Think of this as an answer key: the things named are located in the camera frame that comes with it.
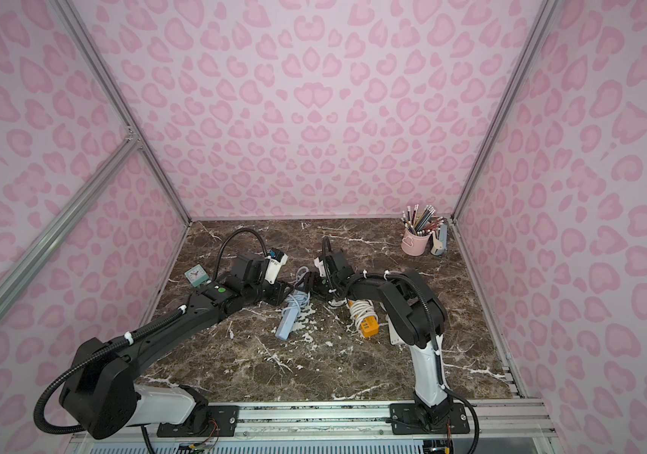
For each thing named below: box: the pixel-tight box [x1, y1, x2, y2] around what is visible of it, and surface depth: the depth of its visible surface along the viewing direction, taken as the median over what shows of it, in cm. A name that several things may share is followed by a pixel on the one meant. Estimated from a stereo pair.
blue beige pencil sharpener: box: [430, 223, 449, 257], surface depth 109 cm
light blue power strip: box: [275, 304, 299, 341], surface depth 90 cm
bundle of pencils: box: [401, 204, 445, 236], surface depth 105 cm
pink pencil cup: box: [401, 227, 433, 257], surface depth 103 cm
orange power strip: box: [348, 299, 380, 338], surface depth 86 cm
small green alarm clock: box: [183, 263, 210, 288], surface depth 103 cm
